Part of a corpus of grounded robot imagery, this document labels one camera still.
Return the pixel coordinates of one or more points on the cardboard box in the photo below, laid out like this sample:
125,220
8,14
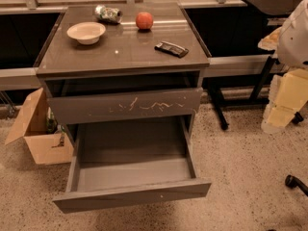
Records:
31,125

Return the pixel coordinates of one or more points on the open grey middle drawer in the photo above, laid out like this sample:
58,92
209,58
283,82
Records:
131,162

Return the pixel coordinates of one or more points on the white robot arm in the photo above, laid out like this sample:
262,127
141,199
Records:
290,41

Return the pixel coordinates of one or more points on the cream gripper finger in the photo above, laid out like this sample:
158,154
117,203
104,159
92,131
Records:
272,116
293,94

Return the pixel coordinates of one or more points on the black chair caster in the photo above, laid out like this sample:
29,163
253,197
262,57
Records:
293,182

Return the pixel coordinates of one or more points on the white bowl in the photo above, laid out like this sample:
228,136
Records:
86,33

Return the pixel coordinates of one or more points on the grey drawer cabinet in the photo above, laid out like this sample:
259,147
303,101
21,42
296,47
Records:
124,59

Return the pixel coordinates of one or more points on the black side table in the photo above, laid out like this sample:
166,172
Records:
271,10

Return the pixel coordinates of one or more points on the scratched grey upper drawer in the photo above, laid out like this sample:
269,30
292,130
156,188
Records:
129,105

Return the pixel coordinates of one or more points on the red apple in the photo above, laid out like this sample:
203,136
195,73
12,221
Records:
144,21

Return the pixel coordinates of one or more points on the bottles in cardboard box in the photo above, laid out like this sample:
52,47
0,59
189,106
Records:
52,125

